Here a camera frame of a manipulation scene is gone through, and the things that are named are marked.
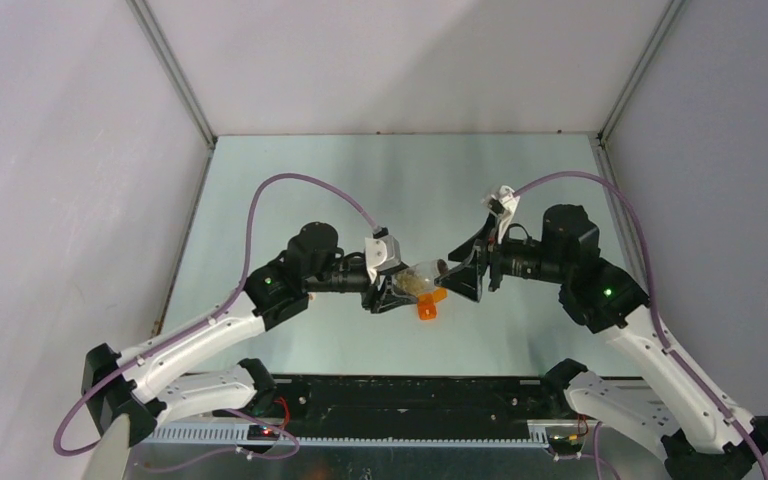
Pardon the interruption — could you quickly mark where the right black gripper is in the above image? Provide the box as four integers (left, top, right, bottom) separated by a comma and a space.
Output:
434, 211, 570, 302

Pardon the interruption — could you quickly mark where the amber glass pill bottle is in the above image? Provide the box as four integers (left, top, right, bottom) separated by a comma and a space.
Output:
393, 259, 449, 297

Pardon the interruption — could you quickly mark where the orange pill organizer box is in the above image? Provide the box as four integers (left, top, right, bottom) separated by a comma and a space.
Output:
417, 288, 448, 321

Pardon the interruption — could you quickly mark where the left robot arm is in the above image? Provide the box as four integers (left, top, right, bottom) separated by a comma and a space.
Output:
82, 222, 417, 445

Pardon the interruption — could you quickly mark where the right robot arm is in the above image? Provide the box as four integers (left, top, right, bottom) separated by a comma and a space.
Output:
437, 204, 768, 479

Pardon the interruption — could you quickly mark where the left circuit board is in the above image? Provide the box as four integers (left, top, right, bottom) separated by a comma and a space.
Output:
246, 424, 282, 442

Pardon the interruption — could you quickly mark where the circuit board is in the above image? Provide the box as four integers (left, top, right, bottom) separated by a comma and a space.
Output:
547, 433, 589, 458
246, 424, 282, 442

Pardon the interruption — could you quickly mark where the right circuit board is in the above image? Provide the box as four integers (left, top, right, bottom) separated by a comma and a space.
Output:
547, 433, 589, 458

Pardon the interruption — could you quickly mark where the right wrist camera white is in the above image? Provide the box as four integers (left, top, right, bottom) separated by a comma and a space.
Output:
482, 185, 519, 244

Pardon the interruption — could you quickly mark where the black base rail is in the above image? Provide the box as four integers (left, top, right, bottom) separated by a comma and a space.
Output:
214, 374, 614, 442

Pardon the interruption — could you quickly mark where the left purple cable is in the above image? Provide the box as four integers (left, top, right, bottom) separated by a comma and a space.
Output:
52, 173, 385, 458

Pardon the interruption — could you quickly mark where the purple cable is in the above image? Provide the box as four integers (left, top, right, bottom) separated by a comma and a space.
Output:
52, 173, 385, 458
513, 170, 768, 480

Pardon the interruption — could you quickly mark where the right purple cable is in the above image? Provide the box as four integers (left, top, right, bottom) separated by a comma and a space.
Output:
513, 170, 768, 480

